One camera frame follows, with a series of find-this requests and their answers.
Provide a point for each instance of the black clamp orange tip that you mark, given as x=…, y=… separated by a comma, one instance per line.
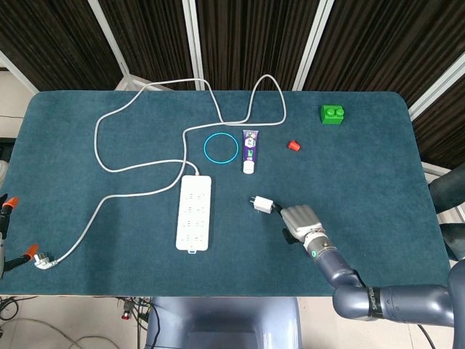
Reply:
x=11, y=203
x=31, y=251

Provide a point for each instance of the dark slatted partition panel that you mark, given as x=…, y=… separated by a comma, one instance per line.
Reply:
x=152, y=36
x=54, y=36
x=254, y=36
x=381, y=43
x=447, y=138

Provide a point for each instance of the teal fabric table mat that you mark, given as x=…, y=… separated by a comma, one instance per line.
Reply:
x=363, y=181

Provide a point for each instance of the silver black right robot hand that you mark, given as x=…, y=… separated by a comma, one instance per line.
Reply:
x=301, y=221

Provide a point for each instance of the dark clad person leg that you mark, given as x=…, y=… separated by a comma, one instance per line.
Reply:
x=450, y=189
x=456, y=240

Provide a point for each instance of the red silver floor connector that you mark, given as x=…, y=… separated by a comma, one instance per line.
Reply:
x=126, y=314

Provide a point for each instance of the small red cap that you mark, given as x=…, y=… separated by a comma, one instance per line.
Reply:
x=293, y=145

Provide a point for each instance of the green building block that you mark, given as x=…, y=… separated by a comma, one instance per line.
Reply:
x=332, y=118

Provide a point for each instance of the white plug adapter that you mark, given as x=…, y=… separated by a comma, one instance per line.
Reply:
x=264, y=204

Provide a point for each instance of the blue-grey robot torso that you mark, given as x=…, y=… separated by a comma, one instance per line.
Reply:
x=218, y=320

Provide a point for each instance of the white partition post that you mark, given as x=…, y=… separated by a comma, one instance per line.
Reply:
x=436, y=87
x=314, y=36
x=109, y=36
x=18, y=73
x=192, y=36

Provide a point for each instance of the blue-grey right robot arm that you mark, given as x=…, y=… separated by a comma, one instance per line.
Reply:
x=410, y=305

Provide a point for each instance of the purple toothpaste tube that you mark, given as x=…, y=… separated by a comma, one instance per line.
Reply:
x=250, y=145

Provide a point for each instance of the white power strip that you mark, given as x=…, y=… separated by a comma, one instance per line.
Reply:
x=194, y=214

